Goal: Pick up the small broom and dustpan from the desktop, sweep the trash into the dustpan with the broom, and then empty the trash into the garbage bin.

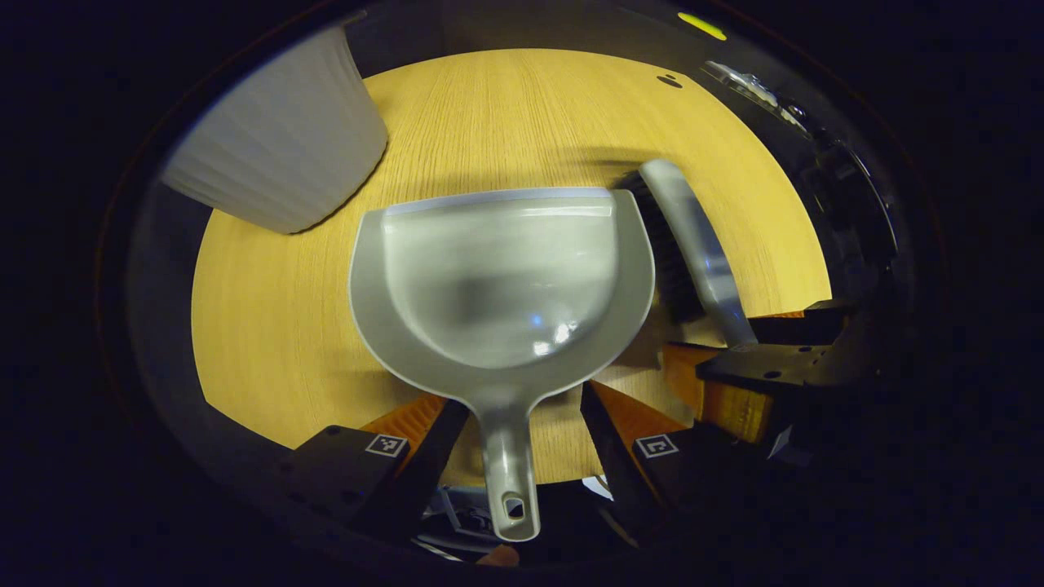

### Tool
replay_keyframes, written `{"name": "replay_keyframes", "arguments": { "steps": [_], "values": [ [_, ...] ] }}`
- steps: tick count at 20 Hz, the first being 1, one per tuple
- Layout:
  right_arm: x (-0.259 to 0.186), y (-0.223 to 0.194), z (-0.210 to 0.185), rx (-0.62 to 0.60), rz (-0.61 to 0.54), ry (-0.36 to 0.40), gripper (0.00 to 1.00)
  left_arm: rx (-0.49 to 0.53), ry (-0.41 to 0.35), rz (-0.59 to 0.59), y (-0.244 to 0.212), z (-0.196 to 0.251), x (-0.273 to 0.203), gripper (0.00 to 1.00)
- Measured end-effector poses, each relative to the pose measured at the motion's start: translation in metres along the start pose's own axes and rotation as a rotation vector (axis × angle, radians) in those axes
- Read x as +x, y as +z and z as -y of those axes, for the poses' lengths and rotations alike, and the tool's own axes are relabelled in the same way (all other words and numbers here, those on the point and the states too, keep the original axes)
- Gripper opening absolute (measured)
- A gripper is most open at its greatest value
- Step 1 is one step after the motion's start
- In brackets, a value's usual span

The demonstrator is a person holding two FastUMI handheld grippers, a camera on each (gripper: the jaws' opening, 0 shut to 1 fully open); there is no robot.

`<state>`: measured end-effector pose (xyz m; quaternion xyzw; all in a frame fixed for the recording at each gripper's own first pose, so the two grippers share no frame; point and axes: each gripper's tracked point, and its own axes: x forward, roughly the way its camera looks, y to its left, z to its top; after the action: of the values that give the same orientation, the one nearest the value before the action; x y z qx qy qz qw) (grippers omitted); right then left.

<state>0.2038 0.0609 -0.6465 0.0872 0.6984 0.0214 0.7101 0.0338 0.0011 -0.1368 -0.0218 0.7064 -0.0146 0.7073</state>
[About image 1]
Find dark metallic equipment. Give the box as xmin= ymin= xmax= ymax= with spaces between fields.
xmin=701 ymin=61 xmax=902 ymax=282

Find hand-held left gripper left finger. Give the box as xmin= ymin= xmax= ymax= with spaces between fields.
xmin=273 ymin=394 xmax=472 ymax=535

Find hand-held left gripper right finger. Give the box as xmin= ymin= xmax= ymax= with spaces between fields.
xmin=581 ymin=379 xmax=759 ymax=531

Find grey dustpan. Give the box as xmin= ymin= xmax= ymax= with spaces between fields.
xmin=349 ymin=188 xmax=656 ymax=543

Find small grey broom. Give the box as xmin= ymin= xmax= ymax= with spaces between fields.
xmin=616 ymin=159 xmax=759 ymax=350

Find white ribbed garbage bin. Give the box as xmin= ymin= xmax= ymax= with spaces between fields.
xmin=161 ymin=29 xmax=390 ymax=236

